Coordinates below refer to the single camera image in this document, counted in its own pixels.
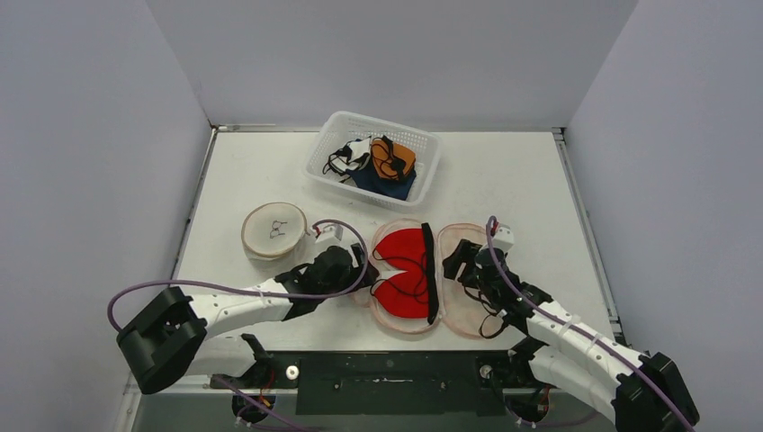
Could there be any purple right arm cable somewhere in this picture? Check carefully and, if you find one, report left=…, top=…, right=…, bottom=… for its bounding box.
left=485, top=215, right=698, bottom=432

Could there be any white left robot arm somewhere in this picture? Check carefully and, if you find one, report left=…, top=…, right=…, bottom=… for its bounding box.
left=116, top=243, right=380, bottom=394

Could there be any orange bra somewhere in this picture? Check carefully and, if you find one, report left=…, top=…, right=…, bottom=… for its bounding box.
left=370, top=135, right=416, bottom=183

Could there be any white plastic basket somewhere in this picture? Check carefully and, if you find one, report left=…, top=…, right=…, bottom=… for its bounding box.
left=305, top=112, right=443, bottom=212

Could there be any black and white bra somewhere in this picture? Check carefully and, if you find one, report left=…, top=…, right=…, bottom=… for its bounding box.
left=322, top=137, right=372, bottom=176

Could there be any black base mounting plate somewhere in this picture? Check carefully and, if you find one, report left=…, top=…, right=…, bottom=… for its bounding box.
left=210, top=351, right=551, bottom=417

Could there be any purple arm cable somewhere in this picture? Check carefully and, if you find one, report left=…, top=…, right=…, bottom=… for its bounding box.
left=485, top=215, right=698, bottom=432
left=106, top=219, right=370, bottom=335

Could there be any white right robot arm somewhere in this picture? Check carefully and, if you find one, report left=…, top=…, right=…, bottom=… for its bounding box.
left=443, top=239, right=700, bottom=431

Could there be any white round mesh laundry bag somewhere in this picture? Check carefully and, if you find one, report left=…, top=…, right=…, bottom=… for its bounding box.
left=240, top=202, right=308, bottom=262

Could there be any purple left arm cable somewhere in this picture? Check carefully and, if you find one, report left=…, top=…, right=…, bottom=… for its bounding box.
left=106, top=219, right=370, bottom=335

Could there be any navy blue bra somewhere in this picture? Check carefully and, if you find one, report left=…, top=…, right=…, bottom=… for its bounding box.
left=346, top=166, right=417, bottom=201

